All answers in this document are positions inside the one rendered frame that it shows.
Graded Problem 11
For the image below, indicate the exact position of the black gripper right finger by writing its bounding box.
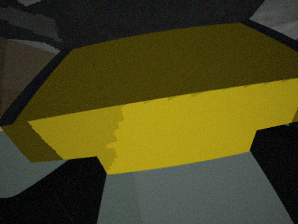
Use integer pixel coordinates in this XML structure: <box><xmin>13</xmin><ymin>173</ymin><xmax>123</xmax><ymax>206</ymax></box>
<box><xmin>250</xmin><ymin>124</ymin><xmax>298</xmax><ymax>224</ymax></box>

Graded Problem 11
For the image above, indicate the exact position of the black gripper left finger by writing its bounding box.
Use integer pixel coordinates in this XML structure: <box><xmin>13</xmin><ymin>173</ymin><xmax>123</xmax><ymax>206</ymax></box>
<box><xmin>0</xmin><ymin>156</ymin><xmax>108</xmax><ymax>224</ymax></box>

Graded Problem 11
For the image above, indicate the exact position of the tan panel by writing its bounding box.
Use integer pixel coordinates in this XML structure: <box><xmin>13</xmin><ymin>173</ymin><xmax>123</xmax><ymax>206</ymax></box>
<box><xmin>0</xmin><ymin>37</ymin><xmax>57</xmax><ymax>117</ymax></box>

